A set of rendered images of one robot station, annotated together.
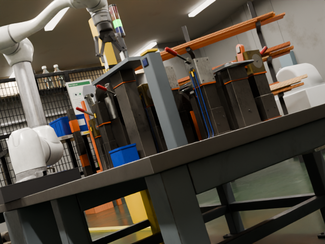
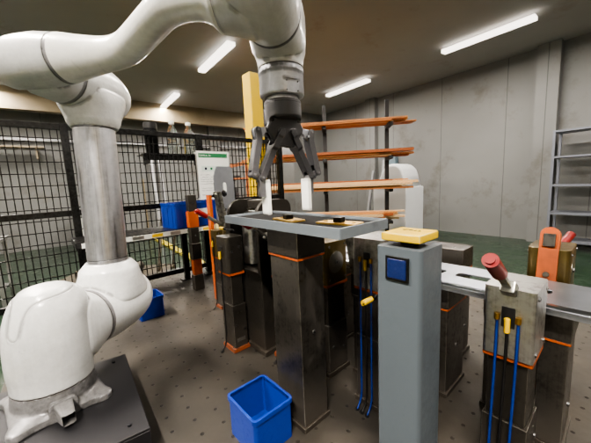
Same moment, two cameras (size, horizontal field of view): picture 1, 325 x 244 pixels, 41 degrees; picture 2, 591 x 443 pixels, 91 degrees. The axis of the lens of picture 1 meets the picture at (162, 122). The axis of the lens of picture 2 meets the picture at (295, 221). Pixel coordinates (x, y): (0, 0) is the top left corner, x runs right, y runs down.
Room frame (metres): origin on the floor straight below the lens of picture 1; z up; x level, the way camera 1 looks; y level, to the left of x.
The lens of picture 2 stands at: (1.51, 0.16, 1.24)
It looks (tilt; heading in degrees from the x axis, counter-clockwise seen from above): 8 degrees down; 356
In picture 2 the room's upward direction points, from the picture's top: 3 degrees counter-clockwise
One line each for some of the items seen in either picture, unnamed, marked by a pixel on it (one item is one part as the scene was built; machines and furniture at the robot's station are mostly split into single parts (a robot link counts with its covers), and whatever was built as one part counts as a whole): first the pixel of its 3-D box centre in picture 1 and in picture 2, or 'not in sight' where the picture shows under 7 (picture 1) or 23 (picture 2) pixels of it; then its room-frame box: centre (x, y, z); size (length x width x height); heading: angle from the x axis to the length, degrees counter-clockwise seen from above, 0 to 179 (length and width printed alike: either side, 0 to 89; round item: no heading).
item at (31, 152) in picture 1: (26, 149); (53, 330); (2.19, 0.69, 0.92); 0.18 x 0.16 x 0.22; 169
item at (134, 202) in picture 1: (138, 196); not in sight; (5.56, 0.56, 0.31); 0.39 x 0.39 x 0.61
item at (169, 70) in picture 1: (170, 109); (376, 322); (2.15, -0.06, 0.90); 0.13 x 0.08 x 0.41; 128
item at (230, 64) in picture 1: (159, 101); (330, 250); (2.51, -0.02, 1.00); 1.38 x 0.22 x 0.02; 38
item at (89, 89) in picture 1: (94, 107); (224, 198); (3.11, 0.44, 1.17); 0.12 x 0.01 x 0.34; 128
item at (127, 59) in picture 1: (120, 70); (294, 221); (2.14, 0.12, 1.16); 0.37 x 0.14 x 0.02; 38
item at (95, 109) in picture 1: (105, 137); (229, 294); (2.44, 0.33, 0.89); 0.09 x 0.08 x 0.38; 128
